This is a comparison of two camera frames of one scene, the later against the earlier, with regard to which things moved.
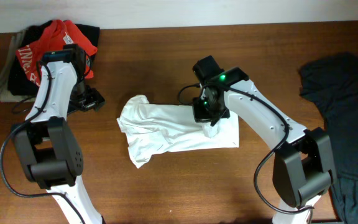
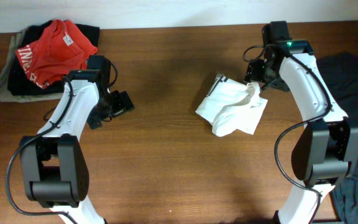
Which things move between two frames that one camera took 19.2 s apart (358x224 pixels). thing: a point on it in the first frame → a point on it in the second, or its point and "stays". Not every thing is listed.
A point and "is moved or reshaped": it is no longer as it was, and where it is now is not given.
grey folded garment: [1, 92] stays
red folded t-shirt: [59, 33] stays
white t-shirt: [150, 128] is moved or reshaped
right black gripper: [199, 115] → [255, 73]
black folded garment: [20, 83] stays
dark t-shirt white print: [344, 88] stays
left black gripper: [96, 99] → [124, 102]
